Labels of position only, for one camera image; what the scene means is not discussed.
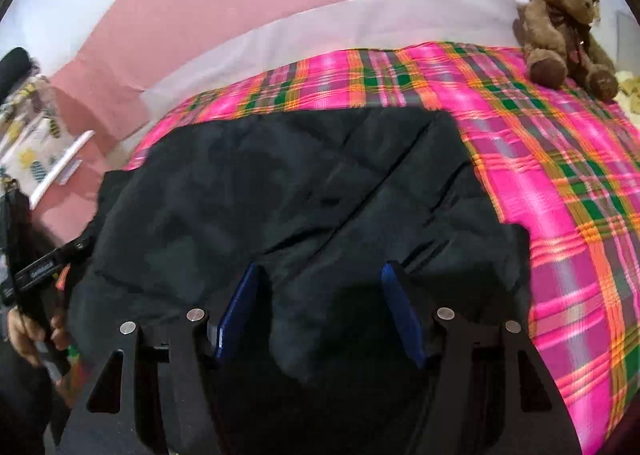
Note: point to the white bed headboard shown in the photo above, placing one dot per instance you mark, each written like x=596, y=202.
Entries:
x=339, y=26

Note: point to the black puffer jacket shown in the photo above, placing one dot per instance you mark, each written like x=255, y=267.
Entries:
x=322, y=200

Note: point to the pink plaid bed sheet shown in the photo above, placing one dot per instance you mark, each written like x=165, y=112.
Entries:
x=558, y=162

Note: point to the white side board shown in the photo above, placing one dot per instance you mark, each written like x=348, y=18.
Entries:
x=628, y=43

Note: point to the brown teddy bear santa hat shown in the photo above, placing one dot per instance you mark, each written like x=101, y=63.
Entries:
x=558, y=45

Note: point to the pineapple print fabric bag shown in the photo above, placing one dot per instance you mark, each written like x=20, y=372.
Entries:
x=33, y=135

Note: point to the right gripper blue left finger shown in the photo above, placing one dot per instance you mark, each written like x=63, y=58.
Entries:
x=237, y=329

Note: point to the person left hand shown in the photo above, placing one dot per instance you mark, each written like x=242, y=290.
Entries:
x=24, y=333

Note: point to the yellow cloth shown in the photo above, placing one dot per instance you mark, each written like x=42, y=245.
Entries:
x=628, y=96

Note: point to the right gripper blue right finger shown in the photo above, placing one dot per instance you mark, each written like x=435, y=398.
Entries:
x=406, y=321

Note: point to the black cushion on bag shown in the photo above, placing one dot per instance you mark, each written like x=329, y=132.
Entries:
x=15, y=67

